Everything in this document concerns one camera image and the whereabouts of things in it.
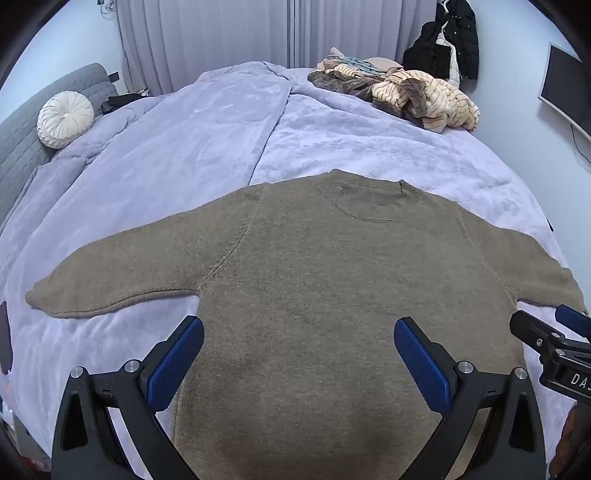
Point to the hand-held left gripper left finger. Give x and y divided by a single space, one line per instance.
178 360

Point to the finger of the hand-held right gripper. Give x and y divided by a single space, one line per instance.
535 330
572 318

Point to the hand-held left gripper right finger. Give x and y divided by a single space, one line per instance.
422 364

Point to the olive brown knit sweater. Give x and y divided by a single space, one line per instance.
300 277

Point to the person's right forearm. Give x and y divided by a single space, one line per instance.
567 443

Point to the lavender fleece blanket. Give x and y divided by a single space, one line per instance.
184 138

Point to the large cream striped garment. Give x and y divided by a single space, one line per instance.
443 101

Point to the grey quilted headboard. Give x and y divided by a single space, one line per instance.
18 152

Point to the black bedside object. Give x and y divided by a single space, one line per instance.
122 100

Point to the round white pleated pillow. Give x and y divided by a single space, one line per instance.
64 120

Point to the brown fuzzy garment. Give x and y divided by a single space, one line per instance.
341 85

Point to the black hanging jacket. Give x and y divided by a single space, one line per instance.
466 41

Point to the beige garment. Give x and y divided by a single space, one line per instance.
383 64

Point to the small cream striped garment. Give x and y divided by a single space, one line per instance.
344 70

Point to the grey curtain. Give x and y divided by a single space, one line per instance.
203 37
360 27

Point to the wall monitor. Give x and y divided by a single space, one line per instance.
565 87

